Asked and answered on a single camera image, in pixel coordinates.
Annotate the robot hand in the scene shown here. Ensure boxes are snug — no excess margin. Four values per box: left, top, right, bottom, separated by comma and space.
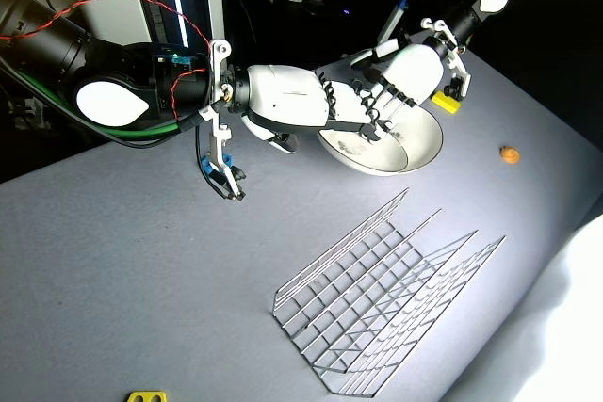
349, 38, 447, 110
239, 64, 393, 154

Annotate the yellow perforated block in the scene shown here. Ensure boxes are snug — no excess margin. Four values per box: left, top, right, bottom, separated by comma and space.
125, 390, 169, 402

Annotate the blue perforated block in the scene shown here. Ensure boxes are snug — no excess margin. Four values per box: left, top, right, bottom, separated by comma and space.
201, 153, 236, 178

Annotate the grey table cloth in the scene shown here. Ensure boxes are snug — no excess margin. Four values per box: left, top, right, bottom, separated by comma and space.
0, 41, 603, 402

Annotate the white plate with dark rim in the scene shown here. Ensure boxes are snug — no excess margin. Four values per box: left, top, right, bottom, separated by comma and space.
329, 103, 445, 178

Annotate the white round plate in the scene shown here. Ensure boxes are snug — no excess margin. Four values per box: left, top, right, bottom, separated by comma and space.
316, 124, 411, 174

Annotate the white cable adapter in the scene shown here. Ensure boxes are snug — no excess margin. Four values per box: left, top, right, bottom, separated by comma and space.
375, 0, 410, 45

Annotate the silver wire dish rack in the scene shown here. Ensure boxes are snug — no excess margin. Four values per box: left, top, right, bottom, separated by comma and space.
271, 187, 508, 398

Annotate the small yellow brick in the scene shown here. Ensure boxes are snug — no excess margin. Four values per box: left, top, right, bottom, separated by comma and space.
432, 90, 462, 115

